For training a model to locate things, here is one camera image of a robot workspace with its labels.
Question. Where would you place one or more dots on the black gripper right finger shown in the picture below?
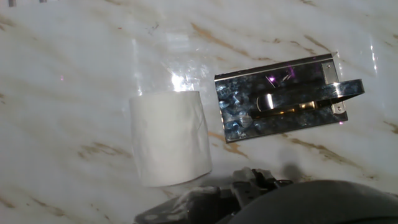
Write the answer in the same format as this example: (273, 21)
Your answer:
(252, 186)

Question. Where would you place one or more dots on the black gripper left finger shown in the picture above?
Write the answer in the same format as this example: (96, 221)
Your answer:
(192, 208)

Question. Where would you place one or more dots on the white toilet paper roll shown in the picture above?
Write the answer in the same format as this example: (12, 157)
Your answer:
(171, 137)

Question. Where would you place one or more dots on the shiny metal paper roll holder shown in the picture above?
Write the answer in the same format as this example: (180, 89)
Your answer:
(280, 102)

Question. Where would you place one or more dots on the white marble pattern mat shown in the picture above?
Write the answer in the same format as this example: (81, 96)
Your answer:
(77, 93)

